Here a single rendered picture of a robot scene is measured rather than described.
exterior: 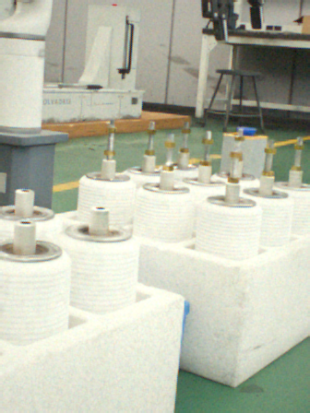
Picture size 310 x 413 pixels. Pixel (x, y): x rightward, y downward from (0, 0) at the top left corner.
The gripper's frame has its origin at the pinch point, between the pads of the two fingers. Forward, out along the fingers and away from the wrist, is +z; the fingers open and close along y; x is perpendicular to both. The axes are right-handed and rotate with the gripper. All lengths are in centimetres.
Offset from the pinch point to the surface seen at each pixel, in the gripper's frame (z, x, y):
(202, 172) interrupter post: 21.4, 1.8, -11.3
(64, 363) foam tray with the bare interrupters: 14, -29, -63
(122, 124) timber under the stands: 113, 255, 175
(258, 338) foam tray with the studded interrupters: 38, -20, -26
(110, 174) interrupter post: 18.1, 10.4, -24.3
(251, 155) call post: 29.0, 11.4, 12.9
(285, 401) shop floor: 43, -28, -31
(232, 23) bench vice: 88, 293, 332
